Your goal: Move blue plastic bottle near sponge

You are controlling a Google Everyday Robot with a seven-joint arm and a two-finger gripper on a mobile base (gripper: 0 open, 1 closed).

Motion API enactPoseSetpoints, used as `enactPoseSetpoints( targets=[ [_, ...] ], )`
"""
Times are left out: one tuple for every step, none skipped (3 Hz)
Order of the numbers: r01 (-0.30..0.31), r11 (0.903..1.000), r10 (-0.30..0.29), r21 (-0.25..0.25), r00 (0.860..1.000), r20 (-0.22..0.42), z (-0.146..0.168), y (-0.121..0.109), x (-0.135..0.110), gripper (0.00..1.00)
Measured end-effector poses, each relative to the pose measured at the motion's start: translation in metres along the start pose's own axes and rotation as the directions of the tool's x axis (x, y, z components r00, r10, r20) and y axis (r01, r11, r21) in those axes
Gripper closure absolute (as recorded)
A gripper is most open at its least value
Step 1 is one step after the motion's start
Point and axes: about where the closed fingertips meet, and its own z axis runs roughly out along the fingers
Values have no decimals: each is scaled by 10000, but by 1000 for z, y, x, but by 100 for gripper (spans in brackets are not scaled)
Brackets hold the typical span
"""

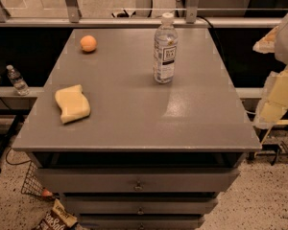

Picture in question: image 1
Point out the orange fruit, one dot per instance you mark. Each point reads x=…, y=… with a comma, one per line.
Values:
x=88, y=43

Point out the middle grey drawer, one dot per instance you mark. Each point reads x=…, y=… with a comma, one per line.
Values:
x=140, y=205

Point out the clear plastic water bottle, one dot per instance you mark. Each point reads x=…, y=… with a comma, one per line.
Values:
x=165, y=49

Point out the wire mesh basket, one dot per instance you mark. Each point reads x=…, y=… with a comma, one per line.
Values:
x=31, y=186

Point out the snack chip bag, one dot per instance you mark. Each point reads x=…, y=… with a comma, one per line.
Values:
x=57, y=219

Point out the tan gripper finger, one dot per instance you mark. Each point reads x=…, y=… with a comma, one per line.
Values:
x=266, y=44
x=274, y=100

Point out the small water bottle on ledge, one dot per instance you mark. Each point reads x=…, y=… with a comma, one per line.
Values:
x=17, y=81

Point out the yellow metal frame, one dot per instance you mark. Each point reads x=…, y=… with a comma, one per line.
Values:
x=274, y=140

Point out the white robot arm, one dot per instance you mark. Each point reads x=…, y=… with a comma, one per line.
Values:
x=281, y=43

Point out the grey drawer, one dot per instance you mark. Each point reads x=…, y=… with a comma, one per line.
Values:
x=141, y=222
x=140, y=205
x=149, y=180

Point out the black stand leg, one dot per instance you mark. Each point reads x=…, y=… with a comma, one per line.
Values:
x=7, y=137

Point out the top grey drawer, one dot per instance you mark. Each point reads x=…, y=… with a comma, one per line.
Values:
x=149, y=180

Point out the bottom grey drawer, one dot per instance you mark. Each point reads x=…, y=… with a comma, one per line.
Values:
x=141, y=222

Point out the yellow sponge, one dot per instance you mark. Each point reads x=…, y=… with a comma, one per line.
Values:
x=72, y=103

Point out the grey drawer cabinet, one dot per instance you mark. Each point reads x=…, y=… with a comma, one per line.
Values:
x=195, y=121

